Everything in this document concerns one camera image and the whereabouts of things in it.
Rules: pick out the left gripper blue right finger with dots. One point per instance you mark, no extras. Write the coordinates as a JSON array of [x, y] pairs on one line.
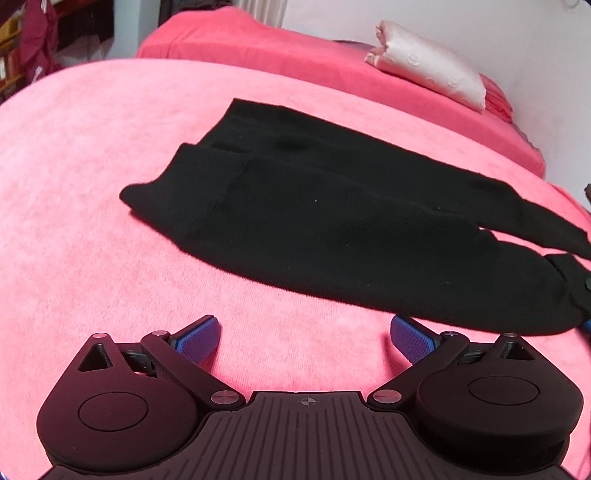
[[412, 339]]

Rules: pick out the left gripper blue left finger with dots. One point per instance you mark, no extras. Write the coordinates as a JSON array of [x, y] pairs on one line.
[[198, 340]]

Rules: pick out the black pants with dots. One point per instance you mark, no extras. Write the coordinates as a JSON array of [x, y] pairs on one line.
[[296, 202]]

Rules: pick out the pink fleece blanket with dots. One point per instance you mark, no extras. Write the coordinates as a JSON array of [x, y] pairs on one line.
[[74, 261]]

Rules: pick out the brown wooden furniture edge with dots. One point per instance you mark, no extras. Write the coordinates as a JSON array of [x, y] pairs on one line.
[[587, 191]]

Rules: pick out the folded red blanket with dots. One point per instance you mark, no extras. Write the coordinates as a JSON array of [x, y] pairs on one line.
[[496, 100]]

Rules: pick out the cream satin pillow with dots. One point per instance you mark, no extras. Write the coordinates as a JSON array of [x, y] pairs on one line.
[[427, 63]]

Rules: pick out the red bed sheet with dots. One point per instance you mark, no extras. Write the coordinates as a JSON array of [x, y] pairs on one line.
[[230, 36]]

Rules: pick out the hanging clothes rack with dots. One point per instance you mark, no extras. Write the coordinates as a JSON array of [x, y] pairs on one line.
[[29, 40]]

